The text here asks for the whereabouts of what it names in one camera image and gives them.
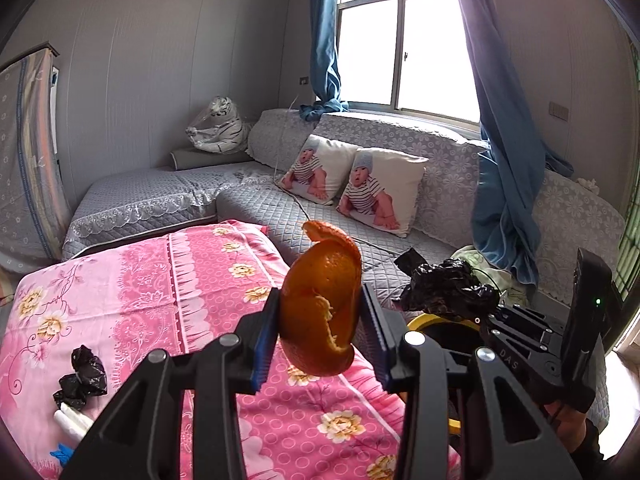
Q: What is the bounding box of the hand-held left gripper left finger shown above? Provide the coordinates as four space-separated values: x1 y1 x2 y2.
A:
60 287 281 480

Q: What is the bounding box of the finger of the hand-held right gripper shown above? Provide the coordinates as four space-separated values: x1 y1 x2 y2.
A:
487 302 571 343
475 327 566 396

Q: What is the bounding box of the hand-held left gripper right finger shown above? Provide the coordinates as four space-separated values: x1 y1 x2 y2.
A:
360 284 583 480

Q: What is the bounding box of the yellow bin with black liner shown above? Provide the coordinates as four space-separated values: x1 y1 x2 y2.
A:
405 312 481 436

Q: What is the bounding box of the orange peel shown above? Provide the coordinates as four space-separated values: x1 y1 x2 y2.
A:
279 220 363 377

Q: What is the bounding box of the black plastic bag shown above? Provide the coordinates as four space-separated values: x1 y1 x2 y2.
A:
52 345 108 411
392 247 501 323

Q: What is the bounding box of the white paper roll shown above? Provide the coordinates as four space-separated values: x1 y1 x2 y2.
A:
54 407 93 443

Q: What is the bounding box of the person's right forearm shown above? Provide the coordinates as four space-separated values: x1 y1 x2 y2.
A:
545 400 618 480

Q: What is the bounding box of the light green cloth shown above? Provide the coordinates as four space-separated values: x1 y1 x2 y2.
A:
452 245 531 306

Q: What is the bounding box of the side window with green grille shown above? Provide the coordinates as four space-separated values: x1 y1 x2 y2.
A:
617 45 640 321

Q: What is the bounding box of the pink floral blanket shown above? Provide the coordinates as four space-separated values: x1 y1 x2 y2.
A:
0 219 461 480

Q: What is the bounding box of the grey quilted corner sofa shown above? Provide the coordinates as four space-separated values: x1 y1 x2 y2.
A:
62 107 628 431

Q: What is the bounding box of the blue curtain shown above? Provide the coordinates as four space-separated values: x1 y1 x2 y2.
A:
447 0 573 286
299 0 350 122

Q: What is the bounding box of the baby print pillow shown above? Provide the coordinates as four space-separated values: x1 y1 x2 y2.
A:
336 147 430 238
279 134 358 206

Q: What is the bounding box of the grey bolster cushion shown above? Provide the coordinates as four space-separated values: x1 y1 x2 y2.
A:
169 147 253 171

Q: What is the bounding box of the white tiger plush toy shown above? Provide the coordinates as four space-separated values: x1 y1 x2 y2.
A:
186 96 251 155

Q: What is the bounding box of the large framed window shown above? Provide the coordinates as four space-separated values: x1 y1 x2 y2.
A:
336 0 483 123

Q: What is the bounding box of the white cable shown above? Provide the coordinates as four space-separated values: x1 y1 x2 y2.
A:
272 92 401 256

